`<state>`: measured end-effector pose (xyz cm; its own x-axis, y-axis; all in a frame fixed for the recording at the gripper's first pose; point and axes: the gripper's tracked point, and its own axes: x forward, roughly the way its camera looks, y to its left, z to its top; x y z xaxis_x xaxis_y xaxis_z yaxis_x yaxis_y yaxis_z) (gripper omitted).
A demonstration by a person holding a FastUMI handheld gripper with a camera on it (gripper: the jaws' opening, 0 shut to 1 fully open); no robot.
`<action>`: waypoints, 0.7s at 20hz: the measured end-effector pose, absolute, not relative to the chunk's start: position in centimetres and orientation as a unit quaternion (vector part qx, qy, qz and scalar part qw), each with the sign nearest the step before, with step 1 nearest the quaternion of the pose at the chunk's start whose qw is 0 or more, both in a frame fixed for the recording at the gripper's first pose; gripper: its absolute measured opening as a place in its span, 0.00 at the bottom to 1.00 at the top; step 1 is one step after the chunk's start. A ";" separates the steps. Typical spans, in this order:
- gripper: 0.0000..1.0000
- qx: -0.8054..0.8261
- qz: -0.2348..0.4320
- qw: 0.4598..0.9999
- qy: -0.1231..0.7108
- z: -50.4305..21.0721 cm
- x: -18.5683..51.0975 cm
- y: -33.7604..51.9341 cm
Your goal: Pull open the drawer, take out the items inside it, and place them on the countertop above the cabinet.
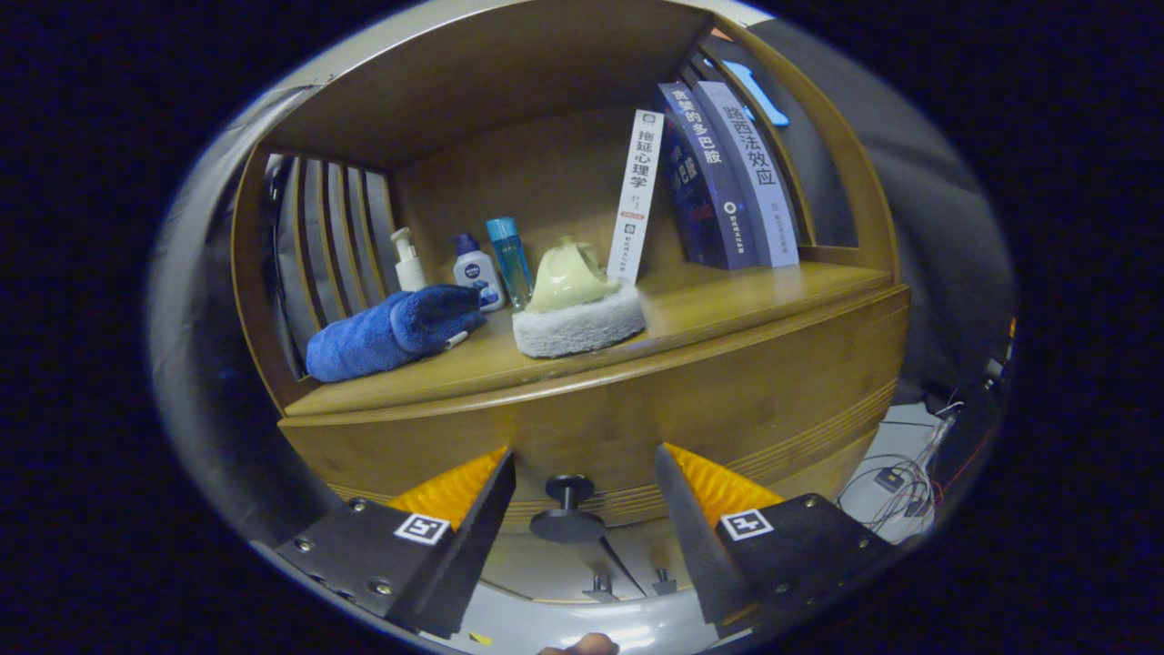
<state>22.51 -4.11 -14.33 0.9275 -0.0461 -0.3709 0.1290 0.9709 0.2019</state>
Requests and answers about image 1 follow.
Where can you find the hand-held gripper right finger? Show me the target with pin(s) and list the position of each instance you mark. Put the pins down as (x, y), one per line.
(696, 546)

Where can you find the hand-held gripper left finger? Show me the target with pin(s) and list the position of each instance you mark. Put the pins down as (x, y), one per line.
(473, 555)

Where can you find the wooden drawer with black knob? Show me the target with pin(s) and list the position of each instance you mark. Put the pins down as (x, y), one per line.
(727, 391)

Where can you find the pale green scrub brush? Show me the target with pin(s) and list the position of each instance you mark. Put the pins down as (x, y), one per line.
(573, 318)

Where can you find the wooden cabinet door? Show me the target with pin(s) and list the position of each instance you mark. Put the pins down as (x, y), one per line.
(546, 564)
(650, 555)

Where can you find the wooden countertop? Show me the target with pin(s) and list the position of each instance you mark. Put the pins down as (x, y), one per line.
(727, 300)

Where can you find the wooden cabinet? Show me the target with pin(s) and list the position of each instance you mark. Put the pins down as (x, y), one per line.
(473, 82)

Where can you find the blue folded towel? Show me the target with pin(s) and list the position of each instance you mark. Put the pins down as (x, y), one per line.
(382, 332)

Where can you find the white bottle with blue cap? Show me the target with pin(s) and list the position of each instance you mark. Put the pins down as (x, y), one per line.
(476, 273)

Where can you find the white pump bottle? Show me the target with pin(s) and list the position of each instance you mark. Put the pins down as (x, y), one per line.
(409, 271)

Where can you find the clear blue bottle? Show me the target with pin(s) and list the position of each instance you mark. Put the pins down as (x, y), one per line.
(509, 259)

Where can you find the white book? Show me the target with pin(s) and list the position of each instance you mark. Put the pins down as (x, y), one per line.
(637, 196)

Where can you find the dark blue book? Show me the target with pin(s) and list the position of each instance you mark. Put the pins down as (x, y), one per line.
(709, 182)

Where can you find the grey-blue book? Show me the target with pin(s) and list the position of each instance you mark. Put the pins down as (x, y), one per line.
(755, 173)

